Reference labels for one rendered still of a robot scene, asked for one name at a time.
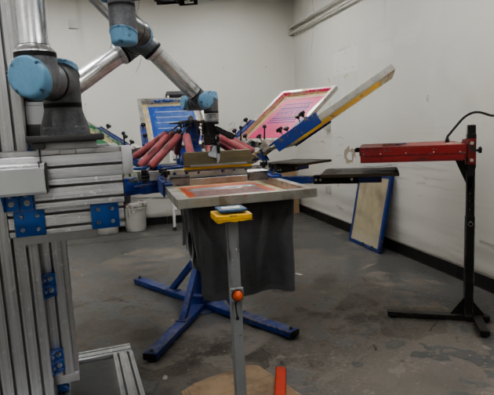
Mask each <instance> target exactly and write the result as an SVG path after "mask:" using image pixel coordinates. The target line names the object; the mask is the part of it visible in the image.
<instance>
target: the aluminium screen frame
mask: <svg viewBox="0 0 494 395"><path fill-rule="evenodd" d="M247 179H248V178H247V175H237V176H217V177H205V178H195V179H190V186H195V185H206V184H215V183H235V182H245V181H255V180H247ZM260 181H262V182H265V183H269V184H271V185H274V186H276V187H280V188H283V189H285V190H269V191H260V192H250V193H240V194H222V195H213V196H203V197H186V198H185V197H184V196H183V195H182V194H181V193H180V192H179V191H178V190H177V189H176V188H174V187H173V186H170V187H165V194H166V195H167V197H168V198H169V199H170V201H171V202H172V203H173V204H174V205H175V206H176V207H177V209H184V208H201V207H210V206H219V205H236V204H245V203H254V202H263V201H280V200H289V199H298V198H315V197H317V196H318V192H317V188H316V187H310V186H307V185H304V184H301V183H296V182H293V181H289V180H287V179H281V178H271V177H267V179H261V180H260Z"/></svg>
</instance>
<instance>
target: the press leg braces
mask: <svg viewBox="0 0 494 395"><path fill-rule="evenodd" d="M190 272H191V276H190V280H189V282H188V286H187V291H186V295H185V298H184V301H183V306H182V310H181V313H180V317H179V318H178V319H177V320H176V321H178V322H186V321H187V320H188V319H189V318H190V317H191V316H192V315H189V310H190V307H191V301H192V298H193V294H194V289H195V285H196V282H197V279H198V273H199V271H198V270H196V269H195V268H193V267H192V268H190V261H189V263H188V264H187V265H186V266H185V267H184V269H183V270H182V271H181V273H180V274H179V276H178V277H177V278H176V280H175V281H174V282H173V283H172V284H171V286H170V287H169V288H166V290H169V291H171V292H177V291H179V290H181V289H180V288H178V287H179V286H180V284H181V283H182V281H183V280H184V279H185V277H186V276H187V275H188V274H189V273H190Z"/></svg>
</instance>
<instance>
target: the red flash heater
mask: <svg viewBox="0 0 494 395"><path fill-rule="evenodd" d="M396 144H397V143H374V144H362V145H361V146H360V148H359V156H360V157H361V163H382V162H411V161H465V158H466V161H470V141H469V140H465V139H462V142H460V143H459V142H456V141H449V143H445V141H437V142H416V143H406V144H401V145H396Z"/></svg>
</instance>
